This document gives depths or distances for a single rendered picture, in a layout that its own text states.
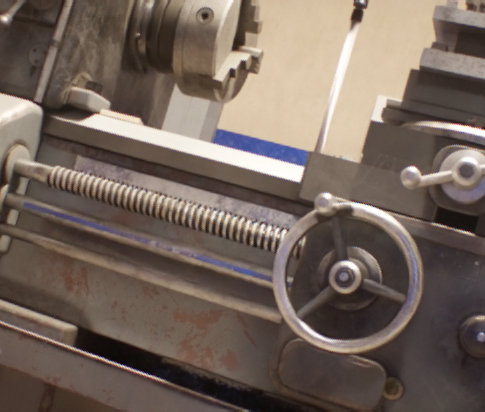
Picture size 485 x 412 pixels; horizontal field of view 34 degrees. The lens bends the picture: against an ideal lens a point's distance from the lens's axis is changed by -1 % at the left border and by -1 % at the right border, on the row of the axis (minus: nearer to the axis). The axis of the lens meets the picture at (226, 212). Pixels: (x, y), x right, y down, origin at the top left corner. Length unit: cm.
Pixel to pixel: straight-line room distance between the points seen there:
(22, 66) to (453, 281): 87
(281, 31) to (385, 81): 70
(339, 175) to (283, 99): 350
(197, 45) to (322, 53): 328
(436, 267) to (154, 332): 52
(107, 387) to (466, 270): 56
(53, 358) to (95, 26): 63
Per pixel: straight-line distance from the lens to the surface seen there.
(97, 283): 147
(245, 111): 485
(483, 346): 112
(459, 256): 117
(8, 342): 135
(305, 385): 117
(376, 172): 118
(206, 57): 160
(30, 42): 157
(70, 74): 153
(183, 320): 141
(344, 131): 471
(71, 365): 130
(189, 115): 491
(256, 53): 172
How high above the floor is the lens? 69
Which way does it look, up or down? 2 degrees up
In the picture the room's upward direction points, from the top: 16 degrees clockwise
